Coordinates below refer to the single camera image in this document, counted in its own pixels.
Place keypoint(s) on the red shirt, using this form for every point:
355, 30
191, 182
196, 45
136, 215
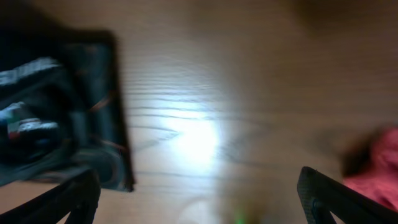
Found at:
377, 177

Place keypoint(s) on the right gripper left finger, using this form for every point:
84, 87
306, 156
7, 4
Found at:
77, 199

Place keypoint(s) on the black cycling jersey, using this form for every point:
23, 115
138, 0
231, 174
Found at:
61, 110

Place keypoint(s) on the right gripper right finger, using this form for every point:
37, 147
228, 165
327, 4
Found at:
322, 198

